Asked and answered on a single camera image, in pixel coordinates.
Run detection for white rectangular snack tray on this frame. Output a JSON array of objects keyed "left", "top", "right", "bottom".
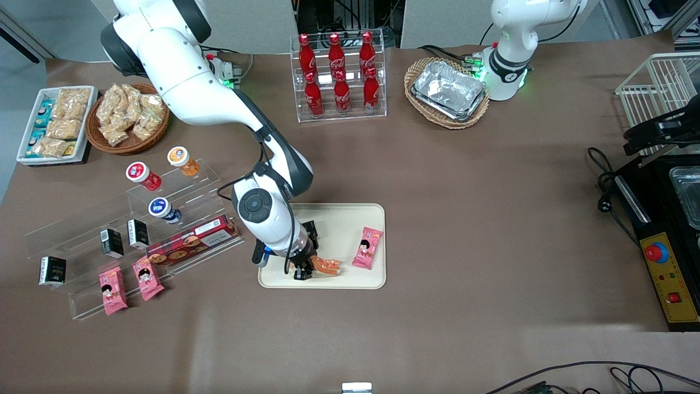
[{"left": 16, "top": 86, "right": 99, "bottom": 166}]

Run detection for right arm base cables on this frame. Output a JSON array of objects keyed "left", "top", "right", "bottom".
[{"left": 202, "top": 47, "right": 255, "bottom": 88}]

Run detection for white wire basket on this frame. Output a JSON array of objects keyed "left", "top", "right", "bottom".
[{"left": 615, "top": 52, "right": 700, "bottom": 159}]

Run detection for long black floor cable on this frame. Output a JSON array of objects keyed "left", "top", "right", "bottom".
[{"left": 484, "top": 361, "right": 700, "bottom": 394}]

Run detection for orange lid jar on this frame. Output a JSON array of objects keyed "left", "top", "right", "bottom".
[{"left": 167, "top": 146, "right": 200, "bottom": 177}]

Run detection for clear acrylic stepped shelf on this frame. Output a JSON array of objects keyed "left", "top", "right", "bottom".
[{"left": 25, "top": 158, "right": 245, "bottom": 321}]

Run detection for red emergency stop button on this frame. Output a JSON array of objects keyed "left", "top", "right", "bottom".
[{"left": 645, "top": 241, "right": 669, "bottom": 264}]

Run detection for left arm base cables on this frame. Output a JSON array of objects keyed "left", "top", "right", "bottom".
[{"left": 418, "top": 44, "right": 495, "bottom": 69}]

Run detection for black power cable with plug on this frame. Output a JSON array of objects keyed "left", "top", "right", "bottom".
[{"left": 587, "top": 146, "right": 641, "bottom": 248}]

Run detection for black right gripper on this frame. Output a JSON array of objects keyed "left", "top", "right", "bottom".
[{"left": 289, "top": 229, "right": 324, "bottom": 281}]

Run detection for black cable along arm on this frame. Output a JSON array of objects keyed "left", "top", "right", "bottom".
[{"left": 217, "top": 127, "right": 297, "bottom": 275}]

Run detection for small black carton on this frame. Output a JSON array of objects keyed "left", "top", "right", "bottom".
[
  {"left": 100, "top": 228, "right": 125, "bottom": 259},
  {"left": 127, "top": 219, "right": 150, "bottom": 250},
  {"left": 38, "top": 256, "right": 67, "bottom": 287}
]

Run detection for blue lid jar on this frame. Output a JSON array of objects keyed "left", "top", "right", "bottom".
[{"left": 148, "top": 198, "right": 182, "bottom": 224}]

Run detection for stacked aluminium foil trays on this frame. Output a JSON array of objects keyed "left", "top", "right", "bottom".
[{"left": 411, "top": 60, "right": 487, "bottom": 122}]

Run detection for triangular sandwich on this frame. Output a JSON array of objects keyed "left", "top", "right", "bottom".
[{"left": 310, "top": 256, "right": 343, "bottom": 277}]

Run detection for beige serving tray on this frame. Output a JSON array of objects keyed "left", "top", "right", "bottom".
[{"left": 258, "top": 203, "right": 387, "bottom": 289}]

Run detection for brown wicker basket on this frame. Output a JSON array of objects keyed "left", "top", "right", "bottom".
[{"left": 85, "top": 83, "right": 170, "bottom": 155}]

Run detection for tan cracker pack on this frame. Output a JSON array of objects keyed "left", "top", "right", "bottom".
[
  {"left": 55, "top": 88, "right": 91, "bottom": 121},
  {"left": 46, "top": 119, "right": 83, "bottom": 140},
  {"left": 34, "top": 137, "right": 69, "bottom": 158}
]

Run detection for red cola bottle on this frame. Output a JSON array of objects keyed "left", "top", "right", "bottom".
[
  {"left": 363, "top": 67, "right": 380, "bottom": 113},
  {"left": 334, "top": 70, "right": 352, "bottom": 114},
  {"left": 304, "top": 72, "right": 324, "bottom": 117},
  {"left": 298, "top": 34, "right": 318, "bottom": 77},
  {"left": 328, "top": 33, "right": 346, "bottom": 74},
  {"left": 359, "top": 31, "right": 377, "bottom": 72}
]

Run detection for long red cookie box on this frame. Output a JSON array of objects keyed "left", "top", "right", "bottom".
[{"left": 146, "top": 215, "right": 240, "bottom": 267}]

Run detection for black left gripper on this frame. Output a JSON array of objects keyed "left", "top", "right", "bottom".
[{"left": 623, "top": 106, "right": 700, "bottom": 157}]

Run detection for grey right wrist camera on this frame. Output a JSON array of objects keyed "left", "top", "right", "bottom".
[{"left": 251, "top": 240, "right": 273, "bottom": 269}]

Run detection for black sealing machine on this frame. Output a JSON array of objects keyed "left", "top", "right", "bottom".
[{"left": 612, "top": 153, "right": 700, "bottom": 333}]

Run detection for pink snack packet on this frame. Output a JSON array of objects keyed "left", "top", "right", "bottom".
[
  {"left": 132, "top": 256, "right": 165, "bottom": 302},
  {"left": 98, "top": 266, "right": 129, "bottom": 316},
  {"left": 352, "top": 227, "right": 383, "bottom": 270}
]

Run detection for light wicker basket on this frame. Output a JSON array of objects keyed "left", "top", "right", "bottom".
[{"left": 404, "top": 57, "right": 490, "bottom": 130}]

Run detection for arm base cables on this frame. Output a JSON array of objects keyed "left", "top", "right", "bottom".
[
  {"left": 418, "top": 44, "right": 495, "bottom": 69},
  {"left": 202, "top": 47, "right": 255, "bottom": 88}
]

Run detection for clear bag of puffed snacks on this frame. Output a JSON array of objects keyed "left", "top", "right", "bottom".
[
  {"left": 98, "top": 123, "right": 131, "bottom": 147},
  {"left": 132, "top": 114, "right": 162, "bottom": 141},
  {"left": 139, "top": 93, "right": 164, "bottom": 118},
  {"left": 96, "top": 88, "right": 124, "bottom": 125},
  {"left": 119, "top": 84, "right": 144, "bottom": 113}
]

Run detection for red lid jar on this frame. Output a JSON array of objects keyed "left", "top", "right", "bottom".
[{"left": 126, "top": 162, "right": 162, "bottom": 192}]

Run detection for looped black floor cable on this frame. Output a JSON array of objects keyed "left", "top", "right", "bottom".
[{"left": 610, "top": 366, "right": 667, "bottom": 394}]

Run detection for clear acrylic bottle rack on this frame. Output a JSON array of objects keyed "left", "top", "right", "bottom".
[{"left": 290, "top": 33, "right": 387, "bottom": 123}]

